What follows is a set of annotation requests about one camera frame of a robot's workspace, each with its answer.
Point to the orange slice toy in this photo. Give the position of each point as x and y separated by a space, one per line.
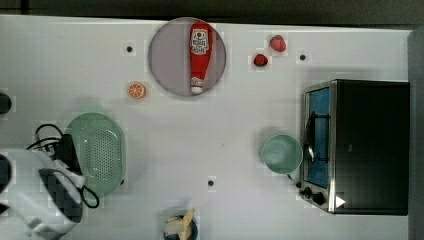
136 90

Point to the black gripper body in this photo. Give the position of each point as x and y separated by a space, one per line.
65 152

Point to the black toaster oven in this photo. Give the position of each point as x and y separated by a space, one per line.
356 142

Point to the red strawberry toy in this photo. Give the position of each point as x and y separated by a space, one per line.
260 60

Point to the red ketchup bottle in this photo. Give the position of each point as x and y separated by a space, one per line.
200 47

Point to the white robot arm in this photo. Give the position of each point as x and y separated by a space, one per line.
44 189

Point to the black knob upper left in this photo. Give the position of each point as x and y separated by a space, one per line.
5 103

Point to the grey round plate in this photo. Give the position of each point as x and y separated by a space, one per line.
169 61

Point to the green mug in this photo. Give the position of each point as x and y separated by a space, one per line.
282 154

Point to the pink strawberry toy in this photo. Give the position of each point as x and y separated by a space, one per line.
277 43

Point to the green oval strainer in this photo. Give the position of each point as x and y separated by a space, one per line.
100 147

